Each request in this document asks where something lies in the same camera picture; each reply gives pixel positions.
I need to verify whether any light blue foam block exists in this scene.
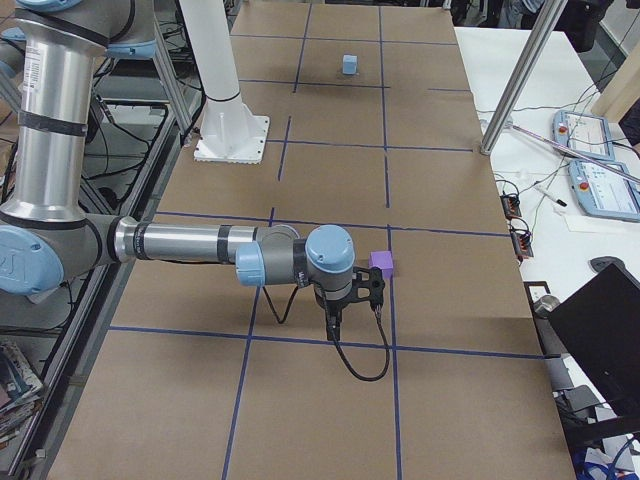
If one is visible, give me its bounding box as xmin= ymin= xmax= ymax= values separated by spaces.
xmin=341 ymin=54 xmax=358 ymax=76

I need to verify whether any purple foam block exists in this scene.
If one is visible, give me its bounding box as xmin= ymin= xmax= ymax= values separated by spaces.
xmin=369 ymin=250 xmax=394 ymax=279

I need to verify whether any lower orange connector box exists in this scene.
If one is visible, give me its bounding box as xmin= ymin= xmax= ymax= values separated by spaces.
xmin=510 ymin=229 xmax=534 ymax=261

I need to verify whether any orange connector box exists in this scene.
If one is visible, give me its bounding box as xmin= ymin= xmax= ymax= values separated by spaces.
xmin=510 ymin=229 xmax=534 ymax=261
xmin=500 ymin=193 xmax=522 ymax=220

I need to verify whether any upper orange connector box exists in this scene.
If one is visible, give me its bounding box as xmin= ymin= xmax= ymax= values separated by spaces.
xmin=500 ymin=193 xmax=522 ymax=220

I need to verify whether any silver metal cylinder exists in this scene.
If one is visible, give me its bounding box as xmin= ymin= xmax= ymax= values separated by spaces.
xmin=533 ymin=294 xmax=561 ymax=319

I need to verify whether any black laptop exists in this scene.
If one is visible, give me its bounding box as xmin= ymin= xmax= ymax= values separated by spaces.
xmin=549 ymin=264 xmax=639 ymax=416

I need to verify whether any lower teach pendant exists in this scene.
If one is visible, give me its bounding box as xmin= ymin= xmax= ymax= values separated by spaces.
xmin=568 ymin=159 xmax=639 ymax=222

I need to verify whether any teach pendant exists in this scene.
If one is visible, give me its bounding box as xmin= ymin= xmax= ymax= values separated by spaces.
xmin=568 ymin=159 xmax=639 ymax=222
xmin=553 ymin=110 xmax=615 ymax=161

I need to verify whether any upper teach pendant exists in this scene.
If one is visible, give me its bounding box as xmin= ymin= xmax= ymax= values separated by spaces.
xmin=553 ymin=110 xmax=615 ymax=161

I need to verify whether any stack of magazines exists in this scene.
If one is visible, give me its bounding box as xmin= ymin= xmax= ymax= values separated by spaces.
xmin=1 ymin=338 xmax=44 ymax=449

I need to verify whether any long metal rod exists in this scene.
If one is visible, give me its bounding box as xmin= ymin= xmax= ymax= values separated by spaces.
xmin=508 ymin=123 xmax=640 ymax=185

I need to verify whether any near black camera bracket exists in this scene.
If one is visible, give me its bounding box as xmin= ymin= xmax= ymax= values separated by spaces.
xmin=348 ymin=266 xmax=385 ymax=310

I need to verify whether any white pedestal column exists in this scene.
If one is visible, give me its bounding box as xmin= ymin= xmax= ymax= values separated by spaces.
xmin=180 ymin=0 xmax=270 ymax=164

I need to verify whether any aluminium frame post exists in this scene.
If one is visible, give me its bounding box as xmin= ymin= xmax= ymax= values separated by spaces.
xmin=480 ymin=0 xmax=567 ymax=155

